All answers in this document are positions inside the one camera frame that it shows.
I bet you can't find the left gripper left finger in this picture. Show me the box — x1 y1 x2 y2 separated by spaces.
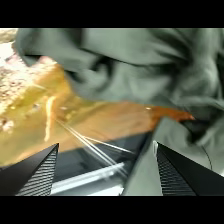
0 143 60 197

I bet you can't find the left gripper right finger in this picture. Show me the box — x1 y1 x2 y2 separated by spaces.
155 142 224 197

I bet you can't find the grey-green shirt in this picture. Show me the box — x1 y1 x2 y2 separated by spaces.
12 28 224 197

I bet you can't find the silver frame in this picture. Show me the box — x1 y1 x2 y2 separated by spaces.
50 162 126 197

